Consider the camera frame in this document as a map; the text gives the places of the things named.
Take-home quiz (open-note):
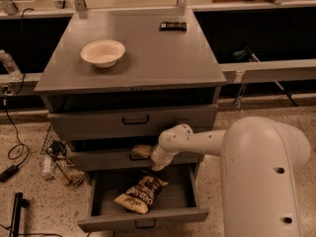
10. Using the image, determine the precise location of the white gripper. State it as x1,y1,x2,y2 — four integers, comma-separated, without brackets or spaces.
132,144,174,172

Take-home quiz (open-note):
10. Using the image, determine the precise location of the brown chip bag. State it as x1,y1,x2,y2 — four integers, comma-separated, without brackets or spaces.
115,175,168,214

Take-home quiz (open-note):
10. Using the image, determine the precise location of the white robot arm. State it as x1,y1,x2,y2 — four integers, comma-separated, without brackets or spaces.
132,117,311,237

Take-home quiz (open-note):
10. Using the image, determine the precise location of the grey top drawer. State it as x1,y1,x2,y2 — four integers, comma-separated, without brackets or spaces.
48,105,218,141

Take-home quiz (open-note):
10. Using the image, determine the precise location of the grey drawer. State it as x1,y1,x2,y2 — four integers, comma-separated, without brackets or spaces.
48,105,218,141
78,164,208,232
69,142,207,171

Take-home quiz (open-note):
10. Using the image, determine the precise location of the grey bottom drawer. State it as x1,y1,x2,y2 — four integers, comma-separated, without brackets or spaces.
78,164,208,232

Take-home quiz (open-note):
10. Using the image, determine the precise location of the grey middle drawer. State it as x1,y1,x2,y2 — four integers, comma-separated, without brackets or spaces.
69,142,207,171

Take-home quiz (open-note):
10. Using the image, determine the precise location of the grey drawer cabinet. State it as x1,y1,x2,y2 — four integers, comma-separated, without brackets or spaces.
34,7,228,183

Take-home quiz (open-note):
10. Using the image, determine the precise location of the clutter pile beside cabinet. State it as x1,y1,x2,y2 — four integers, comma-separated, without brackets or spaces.
41,140,84,188

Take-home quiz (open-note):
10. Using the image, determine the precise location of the black snack bar wrapper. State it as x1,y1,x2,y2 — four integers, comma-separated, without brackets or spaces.
159,22,187,32

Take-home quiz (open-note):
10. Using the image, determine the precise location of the black power adapter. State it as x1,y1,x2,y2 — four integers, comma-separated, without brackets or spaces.
0,165,19,183

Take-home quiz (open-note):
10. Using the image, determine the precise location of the green object in bin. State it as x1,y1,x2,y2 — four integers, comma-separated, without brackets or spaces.
233,49,250,62

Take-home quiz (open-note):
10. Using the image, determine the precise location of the clear plastic water bottle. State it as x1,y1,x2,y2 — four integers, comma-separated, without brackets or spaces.
0,49,23,81

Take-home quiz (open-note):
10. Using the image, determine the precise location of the wire mesh basket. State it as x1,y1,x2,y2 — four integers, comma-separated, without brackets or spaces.
41,126,64,155

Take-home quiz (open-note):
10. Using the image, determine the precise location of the black power cable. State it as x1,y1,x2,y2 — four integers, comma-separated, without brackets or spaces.
2,7,35,168

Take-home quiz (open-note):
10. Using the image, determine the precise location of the black stand post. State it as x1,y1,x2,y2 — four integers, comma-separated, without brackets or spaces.
9,193,30,237

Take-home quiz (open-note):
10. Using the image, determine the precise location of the grey metal rail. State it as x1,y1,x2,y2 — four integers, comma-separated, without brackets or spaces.
220,59,316,84

